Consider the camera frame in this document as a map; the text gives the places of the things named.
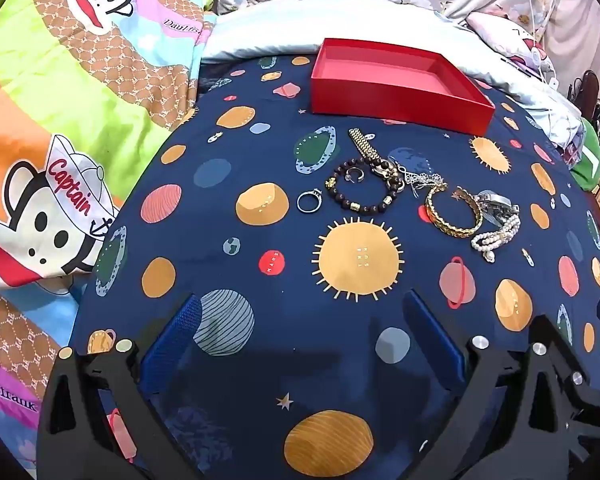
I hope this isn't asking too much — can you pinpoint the silver ring with stone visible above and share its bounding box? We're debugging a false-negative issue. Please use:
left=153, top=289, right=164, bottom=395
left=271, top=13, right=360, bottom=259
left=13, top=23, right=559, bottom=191
left=296, top=188, right=323, bottom=213

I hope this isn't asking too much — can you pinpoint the pink cartoon pillow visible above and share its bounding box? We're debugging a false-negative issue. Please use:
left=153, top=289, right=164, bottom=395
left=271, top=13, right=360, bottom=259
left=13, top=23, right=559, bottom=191
left=467, top=10, right=556, bottom=76

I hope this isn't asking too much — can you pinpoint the red shallow cardboard box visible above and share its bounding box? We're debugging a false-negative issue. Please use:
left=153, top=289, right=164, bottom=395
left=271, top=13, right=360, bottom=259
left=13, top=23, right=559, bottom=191
left=309, top=37, right=496, bottom=137

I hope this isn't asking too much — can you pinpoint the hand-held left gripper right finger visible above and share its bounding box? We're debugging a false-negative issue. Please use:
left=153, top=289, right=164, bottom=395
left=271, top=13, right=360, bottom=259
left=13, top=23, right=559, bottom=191
left=404, top=290, right=596, bottom=480

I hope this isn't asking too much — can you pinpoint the dark bead bracelet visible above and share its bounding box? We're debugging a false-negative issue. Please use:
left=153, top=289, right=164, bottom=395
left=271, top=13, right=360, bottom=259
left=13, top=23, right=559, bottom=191
left=325, top=156, right=406, bottom=214

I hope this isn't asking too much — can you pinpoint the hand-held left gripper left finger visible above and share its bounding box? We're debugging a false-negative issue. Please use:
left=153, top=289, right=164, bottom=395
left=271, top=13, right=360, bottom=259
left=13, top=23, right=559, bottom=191
left=35, top=294, right=203, bottom=480

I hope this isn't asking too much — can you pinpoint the silver wristwatch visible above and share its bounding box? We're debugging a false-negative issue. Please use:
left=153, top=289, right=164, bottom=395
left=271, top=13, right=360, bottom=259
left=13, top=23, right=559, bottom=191
left=467, top=189, right=521, bottom=226

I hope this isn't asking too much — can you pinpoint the beige curtain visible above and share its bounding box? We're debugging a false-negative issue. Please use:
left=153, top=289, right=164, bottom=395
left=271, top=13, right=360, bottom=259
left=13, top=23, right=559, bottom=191
left=545, top=0, right=600, bottom=91

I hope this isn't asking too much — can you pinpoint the silver chain bracelet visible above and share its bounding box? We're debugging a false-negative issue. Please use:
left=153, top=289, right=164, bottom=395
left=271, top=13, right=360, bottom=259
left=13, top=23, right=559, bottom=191
left=402, top=162, right=448, bottom=196

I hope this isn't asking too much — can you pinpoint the navy planet print bedsheet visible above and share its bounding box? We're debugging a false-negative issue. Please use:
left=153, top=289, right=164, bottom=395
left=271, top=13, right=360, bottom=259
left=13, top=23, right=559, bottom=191
left=72, top=52, right=600, bottom=480

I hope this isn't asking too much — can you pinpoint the green cloth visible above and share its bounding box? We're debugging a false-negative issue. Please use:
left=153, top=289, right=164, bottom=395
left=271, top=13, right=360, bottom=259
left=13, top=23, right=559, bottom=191
left=570, top=117, right=600, bottom=191

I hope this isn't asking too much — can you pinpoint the dark chair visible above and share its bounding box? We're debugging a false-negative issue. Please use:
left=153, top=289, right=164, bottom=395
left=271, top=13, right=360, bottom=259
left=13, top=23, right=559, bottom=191
left=567, top=70, right=600, bottom=116

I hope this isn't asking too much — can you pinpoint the colourful cartoon monkey quilt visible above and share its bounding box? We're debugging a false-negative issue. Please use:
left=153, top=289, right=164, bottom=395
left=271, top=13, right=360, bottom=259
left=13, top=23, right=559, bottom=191
left=0, top=0, right=216, bottom=461

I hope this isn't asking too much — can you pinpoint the white pearl bracelet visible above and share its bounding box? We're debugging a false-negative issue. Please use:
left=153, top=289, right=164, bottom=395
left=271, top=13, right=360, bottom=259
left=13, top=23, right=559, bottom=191
left=470, top=215, right=522, bottom=263

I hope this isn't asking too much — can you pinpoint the gold bangle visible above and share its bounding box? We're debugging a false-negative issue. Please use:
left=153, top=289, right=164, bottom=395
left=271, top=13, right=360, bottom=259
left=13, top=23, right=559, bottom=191
left=425, top=182, right=482, bottom=237

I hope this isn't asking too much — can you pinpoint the white pillow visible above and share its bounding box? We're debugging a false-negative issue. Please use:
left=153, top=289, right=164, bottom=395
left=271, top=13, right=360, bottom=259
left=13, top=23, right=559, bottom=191
left=202, top=0, right=581, bottom=141

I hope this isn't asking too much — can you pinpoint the gold link bracelet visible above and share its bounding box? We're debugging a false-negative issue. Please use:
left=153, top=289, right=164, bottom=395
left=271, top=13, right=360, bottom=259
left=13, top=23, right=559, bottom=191
left=348, top=128, right=408, bottom=193

